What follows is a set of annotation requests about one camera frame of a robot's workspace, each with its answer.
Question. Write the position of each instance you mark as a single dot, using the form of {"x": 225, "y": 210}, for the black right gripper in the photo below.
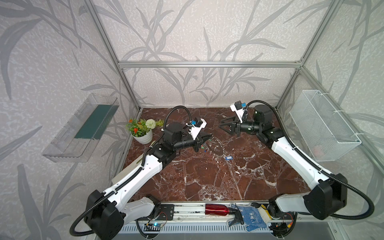
{"x": 237, "y": 127}

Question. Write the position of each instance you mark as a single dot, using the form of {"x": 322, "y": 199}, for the aluminium frame crossbar back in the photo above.
{"x": 207, "y": 64}

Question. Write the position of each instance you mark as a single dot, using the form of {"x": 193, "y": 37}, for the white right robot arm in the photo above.
{"x": 328, "y": 192}

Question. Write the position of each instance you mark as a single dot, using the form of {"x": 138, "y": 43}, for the potted artificial flower plant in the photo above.
{"x": 142, "y": 130}

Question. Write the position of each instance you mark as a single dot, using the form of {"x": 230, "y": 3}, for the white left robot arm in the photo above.
{"x": 108, "y": 211}

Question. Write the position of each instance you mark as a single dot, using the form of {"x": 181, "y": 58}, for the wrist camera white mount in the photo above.
{"x": 239, "y": 108}
{"x": 196, "y": 126}

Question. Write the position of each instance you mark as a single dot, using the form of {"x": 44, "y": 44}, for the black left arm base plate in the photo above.
{"x": 163, "y": 212}

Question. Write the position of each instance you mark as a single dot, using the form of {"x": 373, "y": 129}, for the clear plastic wall shelf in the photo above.
{"x": 80, "y": 136}

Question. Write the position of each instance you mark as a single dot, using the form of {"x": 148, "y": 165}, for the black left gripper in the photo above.
{"x": 196, "y": 142}

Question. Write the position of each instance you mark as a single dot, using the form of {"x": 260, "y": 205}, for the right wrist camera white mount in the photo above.
{"x": 239, "y": 108}

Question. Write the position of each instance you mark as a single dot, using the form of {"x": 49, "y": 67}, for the white wire mesh basket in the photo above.
{"x": 326, "y": 133}

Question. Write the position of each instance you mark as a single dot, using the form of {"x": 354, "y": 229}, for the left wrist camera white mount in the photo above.
{"x": 196, "y": 126}

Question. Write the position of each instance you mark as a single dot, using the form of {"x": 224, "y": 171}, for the aluminium frame post right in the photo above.
{"x": 324, "y": 24}

